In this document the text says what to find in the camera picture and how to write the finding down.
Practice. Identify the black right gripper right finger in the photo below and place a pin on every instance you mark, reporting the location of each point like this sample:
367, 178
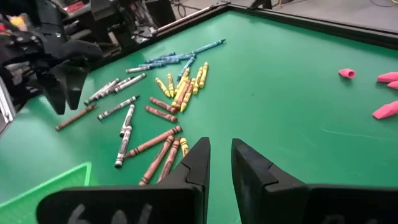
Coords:
280, 202

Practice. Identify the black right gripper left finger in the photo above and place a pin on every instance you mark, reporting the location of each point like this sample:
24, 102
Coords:
140, 202

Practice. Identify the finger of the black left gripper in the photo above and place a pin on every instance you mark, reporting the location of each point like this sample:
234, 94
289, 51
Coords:
56, 93
77, 85

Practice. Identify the brown crayon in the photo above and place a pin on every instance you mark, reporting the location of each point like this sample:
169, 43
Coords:
161, 114
183, 94
157, 160
75, 117
163, 105
169, 160
152, 142

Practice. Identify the green plastic basket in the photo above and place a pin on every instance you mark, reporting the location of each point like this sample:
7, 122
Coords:
31, 202

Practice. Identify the pink eraser cap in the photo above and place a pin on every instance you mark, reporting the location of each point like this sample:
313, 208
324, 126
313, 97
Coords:
393, 85
346, 73
385, 110
388, 76

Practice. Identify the black table frame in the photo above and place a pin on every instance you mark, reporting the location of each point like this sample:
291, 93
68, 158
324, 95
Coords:
311, 26

